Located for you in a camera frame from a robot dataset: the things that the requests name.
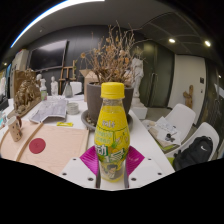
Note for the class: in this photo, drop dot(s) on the grey glass bottle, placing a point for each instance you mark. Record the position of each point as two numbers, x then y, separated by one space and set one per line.
68 90

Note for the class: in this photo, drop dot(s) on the white chair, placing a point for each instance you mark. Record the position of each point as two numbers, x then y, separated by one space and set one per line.
76 88
181 116
205 130

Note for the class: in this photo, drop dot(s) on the black backpack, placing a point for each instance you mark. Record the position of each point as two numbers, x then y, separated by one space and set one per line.
193 153

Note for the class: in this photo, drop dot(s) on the white plaster bust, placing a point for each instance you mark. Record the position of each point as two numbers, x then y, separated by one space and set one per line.
41 82

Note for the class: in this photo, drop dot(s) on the grey printed newspaper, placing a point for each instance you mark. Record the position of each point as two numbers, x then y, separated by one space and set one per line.
50 110

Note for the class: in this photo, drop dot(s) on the white cabinet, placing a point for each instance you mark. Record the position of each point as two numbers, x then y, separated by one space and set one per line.
19 63

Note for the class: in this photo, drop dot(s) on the wooden carved figure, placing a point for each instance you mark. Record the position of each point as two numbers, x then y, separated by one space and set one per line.
189 96

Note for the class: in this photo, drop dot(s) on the dried plant in grey pot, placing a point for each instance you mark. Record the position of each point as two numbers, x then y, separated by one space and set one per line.
111 60

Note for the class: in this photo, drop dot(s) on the small white plaster figurine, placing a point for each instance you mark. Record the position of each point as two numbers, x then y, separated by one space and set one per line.
54 87

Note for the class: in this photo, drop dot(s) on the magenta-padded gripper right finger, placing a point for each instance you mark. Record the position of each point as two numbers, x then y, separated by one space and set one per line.
135 160

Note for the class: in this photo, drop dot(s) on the small yellow tag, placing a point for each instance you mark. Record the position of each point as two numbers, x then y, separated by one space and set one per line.
64 124

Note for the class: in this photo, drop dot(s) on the wooden easel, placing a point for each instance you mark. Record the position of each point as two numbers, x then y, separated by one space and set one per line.
66 75

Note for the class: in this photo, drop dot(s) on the round ceiling spotlight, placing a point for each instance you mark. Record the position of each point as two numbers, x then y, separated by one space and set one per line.
207 43
171 40

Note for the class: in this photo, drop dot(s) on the flat round red coaster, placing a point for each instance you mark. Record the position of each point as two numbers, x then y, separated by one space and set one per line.
37 146

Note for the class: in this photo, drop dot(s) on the white bottle with green label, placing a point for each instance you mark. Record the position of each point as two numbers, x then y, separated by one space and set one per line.
44 95

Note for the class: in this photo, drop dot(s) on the golden figure sculpture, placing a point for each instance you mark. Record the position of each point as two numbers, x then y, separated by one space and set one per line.
26 95

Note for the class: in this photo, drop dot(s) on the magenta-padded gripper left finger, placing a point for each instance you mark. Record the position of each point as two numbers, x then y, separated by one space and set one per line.
89 160

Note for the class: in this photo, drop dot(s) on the yellow drink bottle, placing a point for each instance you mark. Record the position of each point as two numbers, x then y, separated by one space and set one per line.
111 140

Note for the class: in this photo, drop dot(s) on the white tape roll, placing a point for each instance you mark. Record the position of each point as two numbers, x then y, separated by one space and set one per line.
72 108

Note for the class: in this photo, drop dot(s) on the stack of papers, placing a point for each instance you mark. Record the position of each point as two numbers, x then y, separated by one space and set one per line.
165 131

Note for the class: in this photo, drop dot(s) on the tall white plaster statue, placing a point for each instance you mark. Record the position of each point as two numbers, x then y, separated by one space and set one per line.
137 75

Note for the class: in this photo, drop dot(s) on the black wall screen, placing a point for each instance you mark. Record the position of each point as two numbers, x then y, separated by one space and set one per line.
48 55

